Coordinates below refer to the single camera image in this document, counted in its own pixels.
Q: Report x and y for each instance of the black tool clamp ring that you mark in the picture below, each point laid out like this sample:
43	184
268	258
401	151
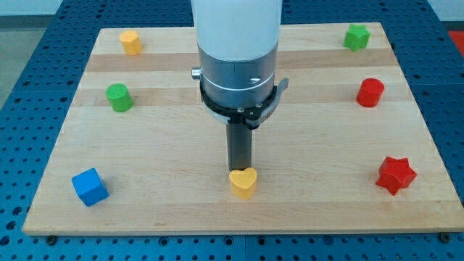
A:
251	117

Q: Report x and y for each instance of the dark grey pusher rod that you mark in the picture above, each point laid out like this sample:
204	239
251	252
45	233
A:
239	142

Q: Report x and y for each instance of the yellow heart block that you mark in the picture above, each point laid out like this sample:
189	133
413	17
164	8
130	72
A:
243	183

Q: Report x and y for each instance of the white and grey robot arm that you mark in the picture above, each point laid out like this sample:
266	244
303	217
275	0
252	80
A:
238	43

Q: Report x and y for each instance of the wooden board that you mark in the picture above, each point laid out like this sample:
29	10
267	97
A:
164	161

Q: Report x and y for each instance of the red cylinder block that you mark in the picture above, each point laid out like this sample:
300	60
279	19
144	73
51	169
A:
370	92

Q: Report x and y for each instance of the green cylinder block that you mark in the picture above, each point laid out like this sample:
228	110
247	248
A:
119	97

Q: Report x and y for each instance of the green star block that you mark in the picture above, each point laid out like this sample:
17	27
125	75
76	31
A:
356	37

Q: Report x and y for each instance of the yellow hexagon block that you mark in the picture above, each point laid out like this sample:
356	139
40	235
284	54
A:
131	42

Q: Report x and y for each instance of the red star block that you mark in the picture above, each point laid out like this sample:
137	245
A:
395	174

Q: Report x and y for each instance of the blue cube block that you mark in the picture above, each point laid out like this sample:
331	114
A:
89	187

